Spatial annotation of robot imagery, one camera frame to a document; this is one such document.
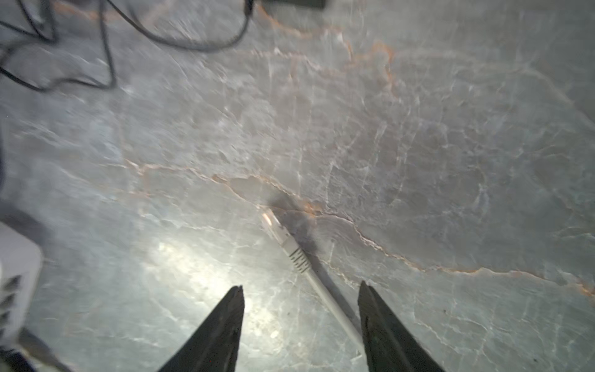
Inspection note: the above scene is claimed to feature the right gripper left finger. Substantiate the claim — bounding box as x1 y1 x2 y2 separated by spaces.
161 286 245 372

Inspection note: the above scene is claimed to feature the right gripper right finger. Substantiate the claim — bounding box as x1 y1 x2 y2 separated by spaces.
358 281 444 372

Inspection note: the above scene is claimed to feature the white network switch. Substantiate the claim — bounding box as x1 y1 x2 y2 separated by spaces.
1 223 43 347

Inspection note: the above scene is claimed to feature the black power adapter cable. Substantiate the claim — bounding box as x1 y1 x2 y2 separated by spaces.
0 0 326 92

